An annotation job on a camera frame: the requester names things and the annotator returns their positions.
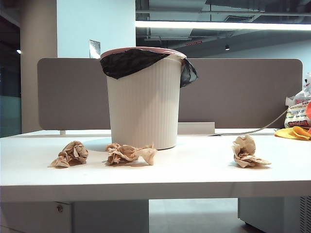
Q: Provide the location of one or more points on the round drawer lock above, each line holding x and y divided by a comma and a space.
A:
59, 208

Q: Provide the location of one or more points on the long ceiling light strip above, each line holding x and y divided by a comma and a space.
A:
218, 25

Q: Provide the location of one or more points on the white drawer cabinet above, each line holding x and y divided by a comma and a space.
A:
97, 218

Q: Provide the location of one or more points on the white partition bracket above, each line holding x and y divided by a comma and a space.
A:
196, 128

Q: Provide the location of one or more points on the black trash bag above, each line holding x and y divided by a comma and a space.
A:
128, 63

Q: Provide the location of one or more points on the printed plastic bag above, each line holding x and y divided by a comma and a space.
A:
297, 114

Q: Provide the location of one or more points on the white ribbed trash can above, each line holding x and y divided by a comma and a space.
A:
143, 109

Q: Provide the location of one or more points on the orange object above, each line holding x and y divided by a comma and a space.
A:
309, 109

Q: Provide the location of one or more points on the white cabinet with vent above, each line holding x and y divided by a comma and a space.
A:
267, 213

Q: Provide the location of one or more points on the metal wall plate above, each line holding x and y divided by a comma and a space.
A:
94, 48

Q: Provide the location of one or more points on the red ceiling sign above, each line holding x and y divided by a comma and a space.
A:
194, 43

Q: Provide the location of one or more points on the beige round column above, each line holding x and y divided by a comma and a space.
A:
39, 36

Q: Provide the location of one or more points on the yellow cloth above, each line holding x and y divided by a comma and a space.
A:
286, 133

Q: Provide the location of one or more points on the pink trash can rim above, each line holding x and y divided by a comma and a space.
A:
170, 51

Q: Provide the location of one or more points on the wide brown paper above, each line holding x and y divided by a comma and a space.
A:
126, 154

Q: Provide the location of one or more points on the grey desk partition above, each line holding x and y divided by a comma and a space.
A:
73, 97

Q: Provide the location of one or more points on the small brown paper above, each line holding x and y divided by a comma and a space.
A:
73, 153

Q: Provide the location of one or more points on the ceiling air vent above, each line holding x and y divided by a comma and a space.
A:
239, 18

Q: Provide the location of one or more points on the tall brown paper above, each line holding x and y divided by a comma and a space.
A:
244, 148

